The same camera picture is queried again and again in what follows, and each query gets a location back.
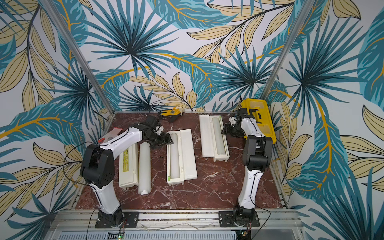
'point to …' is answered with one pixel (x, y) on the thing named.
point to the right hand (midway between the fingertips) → (228, 133)
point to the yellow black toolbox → (259, 108)
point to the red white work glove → (114, 133)
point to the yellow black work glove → (173, 115)
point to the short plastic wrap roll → (174, 156)
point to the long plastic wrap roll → (144, 168)
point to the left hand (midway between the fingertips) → (168, 145)
